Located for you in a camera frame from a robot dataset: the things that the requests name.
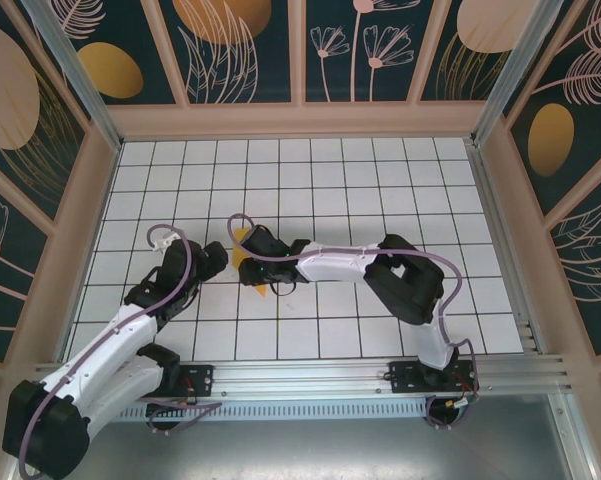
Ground yellow paper sheet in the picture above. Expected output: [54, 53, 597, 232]
[229, 227, 271, 300]

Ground grey metal sheet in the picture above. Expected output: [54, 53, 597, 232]
[29, 417, 576, 480]

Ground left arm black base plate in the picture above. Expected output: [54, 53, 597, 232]
[169, 363, 216, 399]

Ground aluminium mounting rail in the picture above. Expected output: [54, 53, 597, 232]
[27, 353, 576, 401]

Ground slotted metal cable strip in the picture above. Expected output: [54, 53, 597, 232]
[92, 402, 431, 421]

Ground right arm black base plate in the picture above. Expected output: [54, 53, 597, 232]
[388, 359, 481, 395]

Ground aluminium side rail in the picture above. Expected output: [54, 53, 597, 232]
[464, 138, 549, 357]

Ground aluminium corner post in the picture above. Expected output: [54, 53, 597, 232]
[19, 0, 125, 154]
[469, 0, 566, 149]

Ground right arm power connector wires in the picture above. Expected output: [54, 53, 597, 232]
[442, 394, 484, 411]

